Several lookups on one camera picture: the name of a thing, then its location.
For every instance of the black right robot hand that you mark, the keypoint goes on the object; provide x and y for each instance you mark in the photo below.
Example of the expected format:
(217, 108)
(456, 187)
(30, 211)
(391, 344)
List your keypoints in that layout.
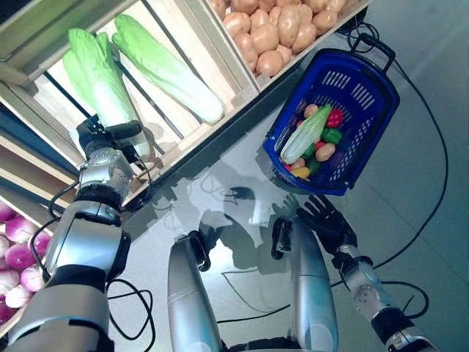
(329, 227)

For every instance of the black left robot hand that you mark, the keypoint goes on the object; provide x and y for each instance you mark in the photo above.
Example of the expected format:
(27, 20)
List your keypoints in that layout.
(93, 133)

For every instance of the green napa cabbage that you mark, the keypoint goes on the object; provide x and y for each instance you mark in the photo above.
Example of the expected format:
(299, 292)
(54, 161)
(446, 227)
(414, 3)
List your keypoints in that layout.
(304, 137)
(102, 95)
(172, 73)

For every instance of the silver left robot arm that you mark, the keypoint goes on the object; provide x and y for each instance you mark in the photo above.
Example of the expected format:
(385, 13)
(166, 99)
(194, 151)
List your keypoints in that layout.
(84, 242)

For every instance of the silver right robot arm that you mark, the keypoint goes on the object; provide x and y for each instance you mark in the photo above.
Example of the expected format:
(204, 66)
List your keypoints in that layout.
(366, 289)

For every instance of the blue plastic shopping basket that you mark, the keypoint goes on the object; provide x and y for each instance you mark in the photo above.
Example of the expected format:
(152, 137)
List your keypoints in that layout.
(381, 110)

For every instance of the silver right robot leg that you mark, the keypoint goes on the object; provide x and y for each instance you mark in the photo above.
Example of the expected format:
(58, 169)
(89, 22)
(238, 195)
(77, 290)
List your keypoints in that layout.
(311, 286)

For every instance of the silver robot leg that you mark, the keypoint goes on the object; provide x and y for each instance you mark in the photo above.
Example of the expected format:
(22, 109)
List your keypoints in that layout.
(187, 300)
(311, 286)

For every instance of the yellow bell pepper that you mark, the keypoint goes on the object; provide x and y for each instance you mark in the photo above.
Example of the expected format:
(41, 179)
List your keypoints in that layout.
(300, 172)

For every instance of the green bell pepper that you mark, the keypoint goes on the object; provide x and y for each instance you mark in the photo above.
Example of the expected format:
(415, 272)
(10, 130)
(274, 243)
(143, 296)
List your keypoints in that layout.
(309, 150)
(314, 166)
(331, 135)

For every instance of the tan potato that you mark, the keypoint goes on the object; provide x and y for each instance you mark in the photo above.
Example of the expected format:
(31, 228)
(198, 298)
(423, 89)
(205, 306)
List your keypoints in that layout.
(318, 3)
(265, 3)
(311, 110)
(242, 4)
(306, 11)
(246, 47)
(236, 22)
(304, 36)
(285, 52)
(325, 152)
(324, 19)
(297, 163)
(259, 18)
(264, 37)
(218, 5)
(335, 3)
(269, 63)
(289, 20)

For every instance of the red bell pepper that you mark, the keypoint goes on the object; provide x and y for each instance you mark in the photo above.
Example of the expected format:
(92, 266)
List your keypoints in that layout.
(335, 118)

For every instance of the purple white onion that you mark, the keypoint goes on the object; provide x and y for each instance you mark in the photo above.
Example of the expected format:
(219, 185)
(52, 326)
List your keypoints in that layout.
(3, 245)
(5, 212)
(17, 297)
(41, 243)
(8, 280)
(32, 278)
(20, 228)
(5, 311)
(20, 256)

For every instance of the black robot waist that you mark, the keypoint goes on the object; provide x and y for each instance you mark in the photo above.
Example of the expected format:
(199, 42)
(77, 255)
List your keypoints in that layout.
(256, 346)

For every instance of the wooden cabbage crate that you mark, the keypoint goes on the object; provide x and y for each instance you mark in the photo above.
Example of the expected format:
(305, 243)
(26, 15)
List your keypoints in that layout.
(240, 93)

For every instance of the silver left robot leg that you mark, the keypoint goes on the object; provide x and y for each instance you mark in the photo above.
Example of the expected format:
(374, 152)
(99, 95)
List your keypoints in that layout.
(187, 300)

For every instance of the wooden potato crate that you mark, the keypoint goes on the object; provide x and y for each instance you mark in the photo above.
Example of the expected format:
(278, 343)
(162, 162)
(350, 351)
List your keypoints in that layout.
(258, 82)

